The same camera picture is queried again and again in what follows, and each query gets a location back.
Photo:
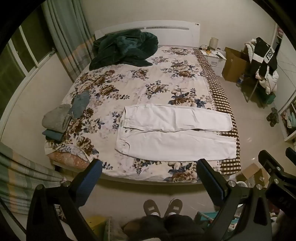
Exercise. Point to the black and white jacket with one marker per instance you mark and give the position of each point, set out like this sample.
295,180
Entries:
261,53

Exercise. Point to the white nightstand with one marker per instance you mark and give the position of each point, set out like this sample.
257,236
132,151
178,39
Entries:
216,66

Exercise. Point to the person's right forearm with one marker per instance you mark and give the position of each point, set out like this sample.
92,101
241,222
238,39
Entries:
285,226

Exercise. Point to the teal folded towel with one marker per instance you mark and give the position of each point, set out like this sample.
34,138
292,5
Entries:
291,120

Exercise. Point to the person's left leg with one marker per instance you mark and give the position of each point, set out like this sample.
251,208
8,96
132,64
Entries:
145,228

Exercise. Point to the green box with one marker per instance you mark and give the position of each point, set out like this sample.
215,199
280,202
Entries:
270,98

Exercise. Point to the dark slippers on floor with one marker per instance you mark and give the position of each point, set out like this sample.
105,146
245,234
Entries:
273,115

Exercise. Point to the small cardboard box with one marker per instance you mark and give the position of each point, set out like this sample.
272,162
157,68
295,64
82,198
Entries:
251,171

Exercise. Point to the chair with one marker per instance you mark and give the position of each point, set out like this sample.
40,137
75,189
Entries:
251,90

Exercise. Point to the yellow box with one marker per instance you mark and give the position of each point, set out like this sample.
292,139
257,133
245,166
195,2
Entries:
96,224

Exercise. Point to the white bed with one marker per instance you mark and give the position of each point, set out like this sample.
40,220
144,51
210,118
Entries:
161,34

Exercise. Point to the white puffer jacket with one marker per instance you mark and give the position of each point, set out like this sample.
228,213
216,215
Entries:
270,81

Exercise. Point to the person's right leg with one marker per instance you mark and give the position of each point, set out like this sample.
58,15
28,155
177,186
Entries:
182,228

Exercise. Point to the water bottle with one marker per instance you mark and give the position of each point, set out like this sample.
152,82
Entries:
239,81

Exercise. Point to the teal plastic rack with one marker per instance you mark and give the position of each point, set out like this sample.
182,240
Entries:
208,220

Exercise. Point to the grey slipper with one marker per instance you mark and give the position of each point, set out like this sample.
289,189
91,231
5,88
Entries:
174,207
150,207

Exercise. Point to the dark green blanket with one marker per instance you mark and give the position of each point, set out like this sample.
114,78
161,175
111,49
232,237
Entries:
120,48

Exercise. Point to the blue jeans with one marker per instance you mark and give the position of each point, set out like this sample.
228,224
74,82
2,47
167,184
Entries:
81,102

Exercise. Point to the cream table lamp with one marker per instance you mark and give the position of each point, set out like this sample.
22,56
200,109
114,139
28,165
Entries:
214,42

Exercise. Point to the orange floral pillow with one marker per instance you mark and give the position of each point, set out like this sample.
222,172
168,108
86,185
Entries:
69,155

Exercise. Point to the teal folded cloth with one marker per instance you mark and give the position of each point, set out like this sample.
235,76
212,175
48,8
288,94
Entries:
53,135

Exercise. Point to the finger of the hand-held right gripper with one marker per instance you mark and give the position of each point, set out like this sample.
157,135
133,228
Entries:
269,163
291,154

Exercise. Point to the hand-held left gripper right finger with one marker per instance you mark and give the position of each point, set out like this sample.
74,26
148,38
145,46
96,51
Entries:
208,180

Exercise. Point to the person's leg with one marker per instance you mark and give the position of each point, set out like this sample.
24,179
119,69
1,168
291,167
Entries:
182,228
145,228

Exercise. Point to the white wardrobe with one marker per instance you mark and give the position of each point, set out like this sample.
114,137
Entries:
286,69

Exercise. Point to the bed with floral cover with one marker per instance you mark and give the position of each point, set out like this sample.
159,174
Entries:
138,88

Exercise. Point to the green striped curtain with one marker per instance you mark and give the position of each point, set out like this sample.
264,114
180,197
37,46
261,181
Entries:
67,34
23,176

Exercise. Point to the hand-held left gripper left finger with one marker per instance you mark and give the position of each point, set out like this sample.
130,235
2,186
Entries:
89,178

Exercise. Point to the white pants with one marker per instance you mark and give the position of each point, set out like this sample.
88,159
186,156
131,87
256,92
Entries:
173,146

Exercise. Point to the window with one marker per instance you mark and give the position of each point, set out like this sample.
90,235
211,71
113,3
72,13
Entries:
27,46

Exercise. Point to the large cardboard box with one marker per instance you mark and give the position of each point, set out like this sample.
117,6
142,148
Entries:
233,64

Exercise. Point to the grey folded sweater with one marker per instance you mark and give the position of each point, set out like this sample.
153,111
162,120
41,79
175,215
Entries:
56,118

